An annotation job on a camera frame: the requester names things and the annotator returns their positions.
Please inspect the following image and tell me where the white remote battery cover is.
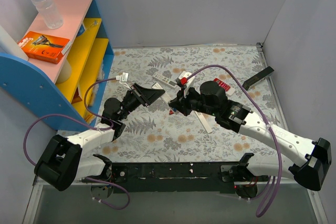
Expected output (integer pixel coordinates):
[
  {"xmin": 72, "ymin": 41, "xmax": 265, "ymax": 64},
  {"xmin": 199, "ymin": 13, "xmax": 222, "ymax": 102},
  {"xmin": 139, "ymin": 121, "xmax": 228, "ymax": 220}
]
[{"xmin": 194, "ymin": 111, "xmax": 212, "ymax": 133}]

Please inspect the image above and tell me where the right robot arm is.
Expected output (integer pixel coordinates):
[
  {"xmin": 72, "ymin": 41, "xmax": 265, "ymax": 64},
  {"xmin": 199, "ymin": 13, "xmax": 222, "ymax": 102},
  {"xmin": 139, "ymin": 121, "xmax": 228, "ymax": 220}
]
[{"xmin": 169, "ymin": 81, "xmax": 332, "ymax": 191}]

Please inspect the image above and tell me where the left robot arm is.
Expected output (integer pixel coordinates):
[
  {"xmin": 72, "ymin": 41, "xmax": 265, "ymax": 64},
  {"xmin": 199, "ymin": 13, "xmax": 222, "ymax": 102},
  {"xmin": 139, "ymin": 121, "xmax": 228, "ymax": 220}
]
[{"xmin": 34, "ymin": 83, "xmax": 165, "ymax": 191}]

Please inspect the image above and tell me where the white air conditioner remote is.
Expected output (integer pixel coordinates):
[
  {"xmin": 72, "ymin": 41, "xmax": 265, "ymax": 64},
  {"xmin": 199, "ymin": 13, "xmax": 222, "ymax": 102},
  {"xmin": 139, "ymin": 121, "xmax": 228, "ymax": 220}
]
[{"xmin": 152, "ymin": 72, "xmax": 177, "ymax": 89}]

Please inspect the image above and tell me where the red and white remote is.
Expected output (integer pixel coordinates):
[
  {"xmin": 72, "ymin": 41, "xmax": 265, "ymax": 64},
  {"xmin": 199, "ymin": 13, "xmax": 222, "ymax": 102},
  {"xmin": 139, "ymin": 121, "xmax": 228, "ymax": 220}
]
[{"xmin": 214, "ymin": 78, "xmax": 235, "ymax": 97}]

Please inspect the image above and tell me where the floral table mat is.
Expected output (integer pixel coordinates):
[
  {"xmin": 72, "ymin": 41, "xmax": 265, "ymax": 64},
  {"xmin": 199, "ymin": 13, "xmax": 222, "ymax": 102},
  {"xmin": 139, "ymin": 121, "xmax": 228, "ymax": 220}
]
[{"xmin": 93, "ymin": 46, "xmax": 276, "ymax": 162}]

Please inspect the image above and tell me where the blue shelf unit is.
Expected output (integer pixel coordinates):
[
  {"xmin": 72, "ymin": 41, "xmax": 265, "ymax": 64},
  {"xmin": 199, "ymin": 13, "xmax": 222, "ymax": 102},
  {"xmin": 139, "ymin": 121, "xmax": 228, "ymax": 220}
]
[{"xmin": 1, "ymin": 0, "xmax": 114, "ymax": 131}]

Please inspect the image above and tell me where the black rectangular box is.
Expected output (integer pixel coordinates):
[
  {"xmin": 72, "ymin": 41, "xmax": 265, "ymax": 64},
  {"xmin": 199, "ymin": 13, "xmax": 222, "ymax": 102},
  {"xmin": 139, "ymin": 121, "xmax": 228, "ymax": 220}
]
[{"xmin": 242, "ymin": 66, "xmax": 274, "ymax": 91}]

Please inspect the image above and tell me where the orange razor box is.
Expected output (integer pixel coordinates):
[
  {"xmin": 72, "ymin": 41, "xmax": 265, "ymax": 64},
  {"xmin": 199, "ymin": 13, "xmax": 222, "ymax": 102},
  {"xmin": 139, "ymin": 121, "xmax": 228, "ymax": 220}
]
[{"xmin": 17, "ymin": 31, "xmax": 72, "ymax": 64}]

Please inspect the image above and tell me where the clear plastic bottle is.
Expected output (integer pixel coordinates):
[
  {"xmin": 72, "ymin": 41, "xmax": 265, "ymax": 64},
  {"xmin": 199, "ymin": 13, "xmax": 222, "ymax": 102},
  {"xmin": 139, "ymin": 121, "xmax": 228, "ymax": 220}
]
[{"xmin": 31, "ymin": 0, "xmax": 64, "ymax": 29}]

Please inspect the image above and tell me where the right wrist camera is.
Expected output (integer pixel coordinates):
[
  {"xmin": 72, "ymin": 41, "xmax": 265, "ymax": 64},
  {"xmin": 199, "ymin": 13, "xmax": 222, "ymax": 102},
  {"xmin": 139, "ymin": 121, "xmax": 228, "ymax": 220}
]
[{"xmin": 176, "ymin": 71, "xmax": 195, "ymax": 98}]

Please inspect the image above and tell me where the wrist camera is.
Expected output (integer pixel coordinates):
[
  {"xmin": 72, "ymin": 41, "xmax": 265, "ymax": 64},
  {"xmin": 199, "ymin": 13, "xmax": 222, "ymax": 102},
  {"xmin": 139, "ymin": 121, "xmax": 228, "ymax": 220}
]
[
  {"xmin": 116, "ymin": 72, "xmax": 131, "ymax": 90},
  {"xmin": 176, "ymin": 71, "xmax": 195, "ymax": 98}
]

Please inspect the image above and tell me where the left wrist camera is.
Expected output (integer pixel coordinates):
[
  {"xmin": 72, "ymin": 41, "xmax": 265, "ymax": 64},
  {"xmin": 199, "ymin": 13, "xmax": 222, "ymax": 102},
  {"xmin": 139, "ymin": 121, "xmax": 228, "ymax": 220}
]
[{"xmin": 116, "ymin": 72, "xmax": 131, "ymax": 90}]

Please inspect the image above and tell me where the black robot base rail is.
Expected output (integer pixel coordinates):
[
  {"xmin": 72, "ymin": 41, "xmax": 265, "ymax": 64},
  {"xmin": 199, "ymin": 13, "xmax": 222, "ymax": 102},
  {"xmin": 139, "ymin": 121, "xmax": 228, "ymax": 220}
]
[{"xmin": 94, "ymin": 162, "xmax": 262, "ymax": 198}]

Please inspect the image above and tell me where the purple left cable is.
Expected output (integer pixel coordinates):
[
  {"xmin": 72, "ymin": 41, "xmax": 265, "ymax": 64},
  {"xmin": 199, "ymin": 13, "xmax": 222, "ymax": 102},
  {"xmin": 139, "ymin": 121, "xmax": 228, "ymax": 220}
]
[{"xmin": 23, "ymin": 77, "xmax": 131, "ymax": 210}]

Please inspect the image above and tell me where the purple cable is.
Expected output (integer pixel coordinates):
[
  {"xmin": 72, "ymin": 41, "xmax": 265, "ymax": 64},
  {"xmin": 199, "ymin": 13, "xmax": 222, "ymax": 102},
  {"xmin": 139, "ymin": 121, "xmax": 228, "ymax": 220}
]
[
  {"xmin": 188, "ymin": 65, "xmax": 283, "ymax": 218},
  {"xmin": 23, "ymin": 77, "xmax": 131, "ymax": 210}
]

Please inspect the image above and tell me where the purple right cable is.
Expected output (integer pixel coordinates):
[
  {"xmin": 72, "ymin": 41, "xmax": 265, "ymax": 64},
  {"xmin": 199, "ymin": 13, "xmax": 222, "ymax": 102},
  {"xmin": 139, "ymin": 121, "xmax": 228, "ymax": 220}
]
[{"xmin": 188, "ymin": 65, "xmax": 283, "ymax": 218}]

